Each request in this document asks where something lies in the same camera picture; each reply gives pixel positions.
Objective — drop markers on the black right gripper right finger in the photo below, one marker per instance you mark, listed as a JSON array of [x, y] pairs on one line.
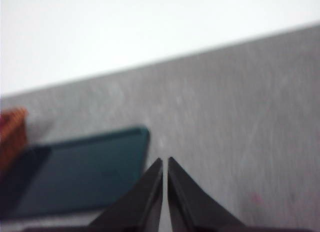
[[190, 207]]

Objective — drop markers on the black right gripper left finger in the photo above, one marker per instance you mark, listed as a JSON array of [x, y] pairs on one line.
[[140, 204]]

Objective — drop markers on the dark teal rectangular tray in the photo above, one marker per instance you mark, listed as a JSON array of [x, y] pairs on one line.
[[75, 179]]

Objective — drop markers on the brown wicker basket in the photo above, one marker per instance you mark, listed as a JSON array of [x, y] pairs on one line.
[[12, 136]]

